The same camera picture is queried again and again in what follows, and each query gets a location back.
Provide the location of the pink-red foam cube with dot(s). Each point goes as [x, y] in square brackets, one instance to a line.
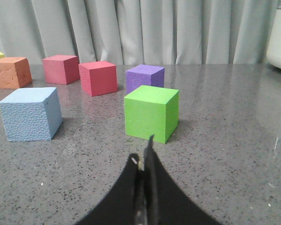
[61, 69]

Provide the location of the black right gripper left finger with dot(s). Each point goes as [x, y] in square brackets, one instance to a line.
[116, 208]

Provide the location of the grey pleated curtain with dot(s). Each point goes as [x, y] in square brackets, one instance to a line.
[161, 32]

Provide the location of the red foam cube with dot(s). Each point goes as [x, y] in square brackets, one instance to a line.
[98, 78]

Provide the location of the green foam cube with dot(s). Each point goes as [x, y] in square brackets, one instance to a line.
[151, 110]

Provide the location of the light blue foam cube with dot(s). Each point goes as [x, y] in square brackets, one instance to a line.
[31, 114]

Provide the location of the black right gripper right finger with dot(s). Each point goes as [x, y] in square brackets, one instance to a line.
[166, 202]

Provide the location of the purple foam cube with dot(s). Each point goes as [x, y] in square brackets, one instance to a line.
[144, 75]

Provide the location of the dented orange foam cube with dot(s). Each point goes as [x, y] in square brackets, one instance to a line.
[14, 72]

